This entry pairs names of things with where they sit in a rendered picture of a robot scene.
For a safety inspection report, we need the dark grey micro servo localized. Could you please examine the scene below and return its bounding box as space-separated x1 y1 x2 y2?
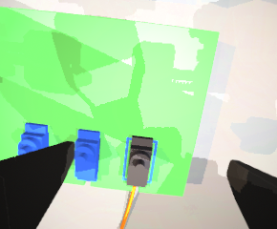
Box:
120 135 153 229

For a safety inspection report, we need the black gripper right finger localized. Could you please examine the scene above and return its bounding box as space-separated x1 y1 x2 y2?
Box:
226 159 277 229

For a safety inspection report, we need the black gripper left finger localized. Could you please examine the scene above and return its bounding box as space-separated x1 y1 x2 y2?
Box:
0 141 75 229

